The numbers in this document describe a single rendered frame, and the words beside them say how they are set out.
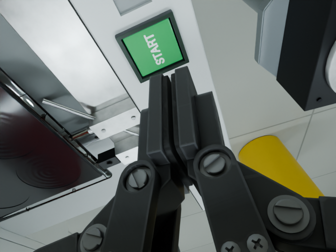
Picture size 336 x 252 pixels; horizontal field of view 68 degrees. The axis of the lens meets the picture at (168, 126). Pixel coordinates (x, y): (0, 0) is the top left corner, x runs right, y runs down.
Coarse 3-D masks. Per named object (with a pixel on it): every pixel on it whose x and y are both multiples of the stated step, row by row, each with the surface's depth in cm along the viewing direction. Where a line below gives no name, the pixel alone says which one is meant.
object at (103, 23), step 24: (72, 0) 20; (96, 0) 20; (120, 0) 21; (144, 0) 21; (168, 0) 21; (96, 24) 22; (120, 24) 22; (192, 24) 23; (120, 48) 24; (192, 48) 25; (120, 72) 25; (168, 72) 27; (192, 72) 27; (144, 96) 28; (216, 96) 31; (192, 192) 47
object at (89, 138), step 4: (80, 128) 48; (72, 132) 48; (84, 136) 46; (88, 136) 46; (92, 136) 46; (96, 136) 46; (80, 140) 46; (84, 140) 46; (88, 140) 47; (92, 140) 47; (96, 140) 47; (84, 144) 47
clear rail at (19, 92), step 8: (0, 72) 29; (0, 80) 29; (8, 80) 30; (8, 88) 30; (16, 88) 31; (16, 96) 31; (24, 96) 32; (24, 104) 32; (32, 104) 33; (40, 112) 34; (48, 120) 35; (56, 120) 36; (56, 128) 36; (64, 128) 37; (64, 136) 38; (72, 144) 39; (80, 144) 40; (80, 152) 41; (88, 152) 42; (88, 160) 43; (96, 160) 44; (96, 168) 45
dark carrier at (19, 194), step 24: (0, 96) 31; (0, 120) 34; (24, 120) 34; (0, 144) 36; (24, 144) 37; (48, 144) 38; (0, 168) 40; (24, 168) 41; (48, 168) 42; (72, 168) 44; (0, 192) 44; (24, 192) 46; (48, 192) 47; (0, 216) 49
